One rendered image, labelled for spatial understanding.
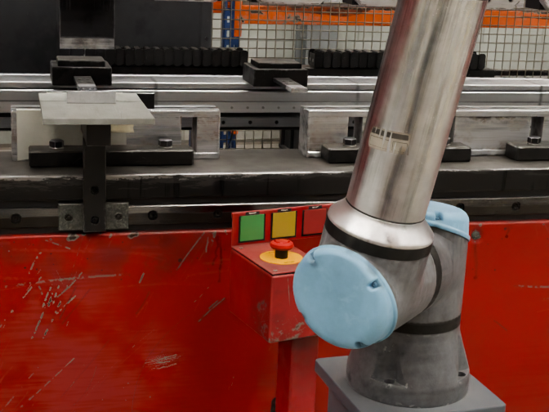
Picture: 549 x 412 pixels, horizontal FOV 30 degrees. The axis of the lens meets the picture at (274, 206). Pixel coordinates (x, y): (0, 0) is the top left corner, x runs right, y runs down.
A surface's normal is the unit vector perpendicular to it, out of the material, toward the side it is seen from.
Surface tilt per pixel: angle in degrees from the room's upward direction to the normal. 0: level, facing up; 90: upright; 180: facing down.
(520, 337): 90
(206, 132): 90
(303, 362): 90
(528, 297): 90
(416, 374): 73
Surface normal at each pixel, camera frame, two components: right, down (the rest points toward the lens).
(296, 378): 0.46, 0.25
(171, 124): 0.24, 0.26
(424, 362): 0.15, -0.04
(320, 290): -0.56, 0.32
